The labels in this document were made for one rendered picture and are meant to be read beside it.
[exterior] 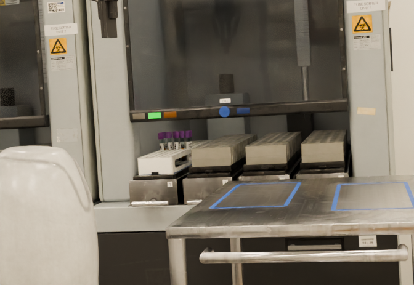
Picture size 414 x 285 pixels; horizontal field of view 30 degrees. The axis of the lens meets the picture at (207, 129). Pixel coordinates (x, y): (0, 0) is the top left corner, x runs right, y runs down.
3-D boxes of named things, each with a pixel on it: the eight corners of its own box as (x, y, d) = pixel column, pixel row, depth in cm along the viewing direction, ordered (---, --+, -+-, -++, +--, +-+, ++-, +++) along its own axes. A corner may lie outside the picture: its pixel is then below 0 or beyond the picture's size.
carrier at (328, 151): (344, 163, 209) (344, 141, 209) (344, 164, 207) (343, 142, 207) (302, 165, 212) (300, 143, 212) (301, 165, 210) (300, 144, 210)
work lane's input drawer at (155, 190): (185, 176, 279) (183, 151, 279) (222, 175, 276) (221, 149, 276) (124, 209, 208) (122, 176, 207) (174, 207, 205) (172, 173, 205)
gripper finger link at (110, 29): (112, 1, 150) (114, 1, 149) (114, 37, 150) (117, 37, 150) (101, 0, 147) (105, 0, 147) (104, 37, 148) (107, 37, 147)
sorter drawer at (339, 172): (312, 171, 270) (311, 146, 270) (352, 170, 267) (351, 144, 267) (295, 204, 199) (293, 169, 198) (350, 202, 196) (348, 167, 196)
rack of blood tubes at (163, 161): (164, 168, 244) (163, 148, 244) (195, 167, 242) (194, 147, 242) (138, 180, 215) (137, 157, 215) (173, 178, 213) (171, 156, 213)
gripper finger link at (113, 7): (111, -8, 149) (124, -10, 147) (113, 18, 149) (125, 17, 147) (106, -9, 147) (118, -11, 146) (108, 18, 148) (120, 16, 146)
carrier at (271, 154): (288, 165, 212) (287, 144, 212) (288, 166, 210) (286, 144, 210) (246, 167, 215) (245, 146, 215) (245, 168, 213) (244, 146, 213)
